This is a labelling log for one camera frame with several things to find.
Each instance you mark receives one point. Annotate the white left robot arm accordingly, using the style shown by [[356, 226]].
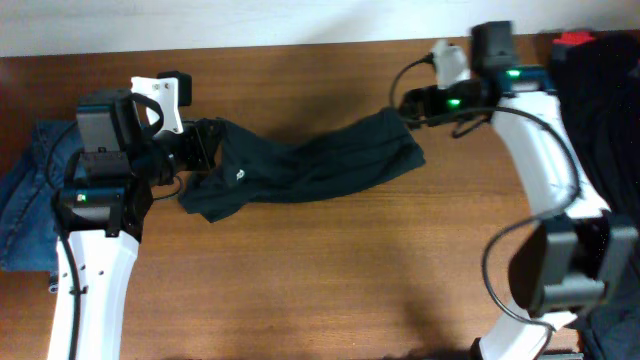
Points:
[[132, 142]]

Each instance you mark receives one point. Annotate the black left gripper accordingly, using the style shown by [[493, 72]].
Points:
[[205, 139]]

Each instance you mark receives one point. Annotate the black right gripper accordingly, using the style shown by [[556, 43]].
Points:
[[419, 98]]

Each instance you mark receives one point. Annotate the pile of black clothes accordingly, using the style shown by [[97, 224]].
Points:
[[598, 88]]

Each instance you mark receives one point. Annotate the red object at corner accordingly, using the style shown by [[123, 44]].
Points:
[[570, 39]]

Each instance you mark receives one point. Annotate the folded blue denim jeans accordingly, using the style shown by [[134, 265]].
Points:
[[28, 237]]

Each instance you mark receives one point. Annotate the black t-shirt with white logo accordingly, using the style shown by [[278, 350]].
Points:
[[367, 153]]

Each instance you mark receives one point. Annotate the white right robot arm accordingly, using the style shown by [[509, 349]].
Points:
[[576, 254]]

